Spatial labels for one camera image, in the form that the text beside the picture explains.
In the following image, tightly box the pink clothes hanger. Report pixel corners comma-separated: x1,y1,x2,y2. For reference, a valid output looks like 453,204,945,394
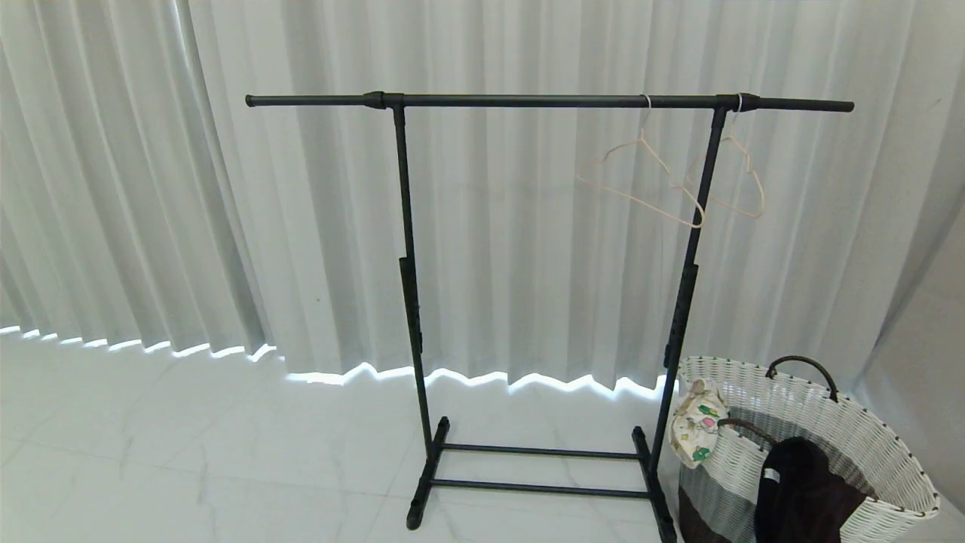
682,94,766,219
577,95,706,229

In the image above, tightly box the black clothes rack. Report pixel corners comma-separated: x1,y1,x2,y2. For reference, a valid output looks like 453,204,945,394
245,91,855,543

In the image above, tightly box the black garment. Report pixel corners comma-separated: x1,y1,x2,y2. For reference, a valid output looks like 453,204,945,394
754,437,868,543

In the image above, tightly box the white laundry basket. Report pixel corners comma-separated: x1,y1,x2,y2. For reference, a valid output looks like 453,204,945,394
676,355,941,543

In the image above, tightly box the cream printed garment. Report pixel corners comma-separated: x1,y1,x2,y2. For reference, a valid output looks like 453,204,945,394
669,379,731,470

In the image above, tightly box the white curtain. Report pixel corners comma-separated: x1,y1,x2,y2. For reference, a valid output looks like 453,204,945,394
0,0,965,399

